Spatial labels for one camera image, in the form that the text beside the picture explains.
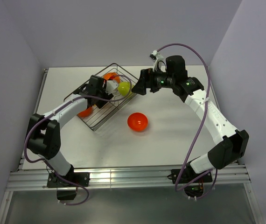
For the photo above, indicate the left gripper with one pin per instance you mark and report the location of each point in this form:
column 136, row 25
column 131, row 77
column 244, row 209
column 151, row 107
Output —
column 101, row 103

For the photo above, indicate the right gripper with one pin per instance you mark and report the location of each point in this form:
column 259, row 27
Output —
column 146, row 80

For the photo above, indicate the red-orange bowl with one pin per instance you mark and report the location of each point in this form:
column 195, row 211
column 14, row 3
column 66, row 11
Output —
column 137, row 121
column 85, row 113

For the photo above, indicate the lime green bowl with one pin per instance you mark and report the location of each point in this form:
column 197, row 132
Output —
column 124, row 88

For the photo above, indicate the orange bowl white inside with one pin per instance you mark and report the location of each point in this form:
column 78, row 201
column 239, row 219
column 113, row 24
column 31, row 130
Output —
column 112, row 76

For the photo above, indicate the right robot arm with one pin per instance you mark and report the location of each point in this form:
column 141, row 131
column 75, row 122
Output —
column 230, row 143

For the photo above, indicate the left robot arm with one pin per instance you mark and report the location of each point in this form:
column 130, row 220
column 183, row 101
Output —
column 43, row 134

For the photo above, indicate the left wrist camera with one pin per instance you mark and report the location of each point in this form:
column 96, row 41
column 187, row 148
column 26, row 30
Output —
column 111, row 86

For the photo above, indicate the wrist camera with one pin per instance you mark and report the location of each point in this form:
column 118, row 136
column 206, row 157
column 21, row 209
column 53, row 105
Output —
column 111, row 86
column 156, row 57

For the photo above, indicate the wire dish rack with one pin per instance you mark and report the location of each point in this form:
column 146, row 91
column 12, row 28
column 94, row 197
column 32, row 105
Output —
column 105, row 107

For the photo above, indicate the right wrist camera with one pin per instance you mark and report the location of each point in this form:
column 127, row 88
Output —
column 156, row 57

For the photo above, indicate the aluminium rail frame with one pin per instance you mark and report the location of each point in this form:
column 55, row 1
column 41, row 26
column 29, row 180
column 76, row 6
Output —
column 129, row 171

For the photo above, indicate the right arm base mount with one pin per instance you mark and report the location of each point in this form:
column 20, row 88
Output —
column 188, row 175

